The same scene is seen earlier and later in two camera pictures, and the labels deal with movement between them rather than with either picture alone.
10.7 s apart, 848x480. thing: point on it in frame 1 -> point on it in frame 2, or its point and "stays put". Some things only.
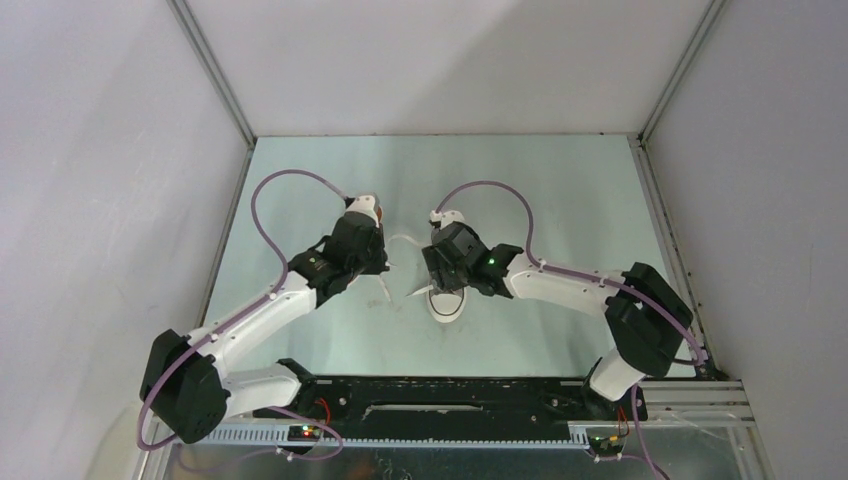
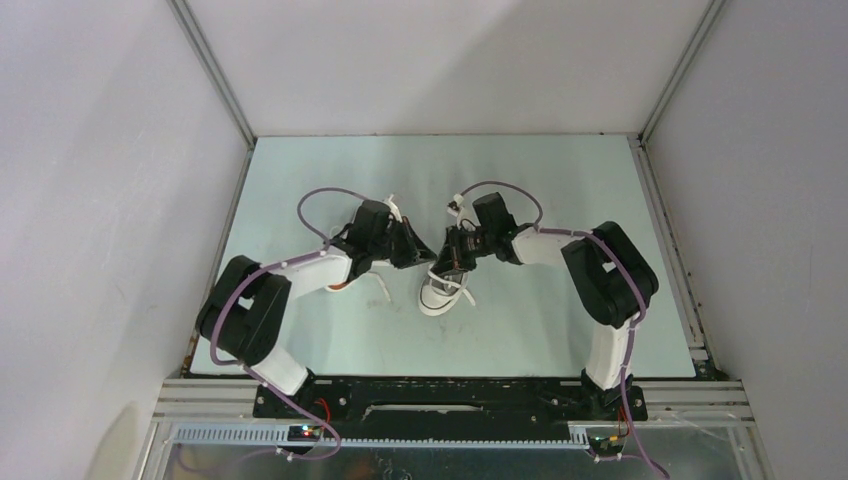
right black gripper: x=441 y=279 -> x=454 y=257
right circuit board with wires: x=609 y=445 stays put
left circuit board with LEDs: x=304 y=433 stays put
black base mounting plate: x=446 y=400 stays put
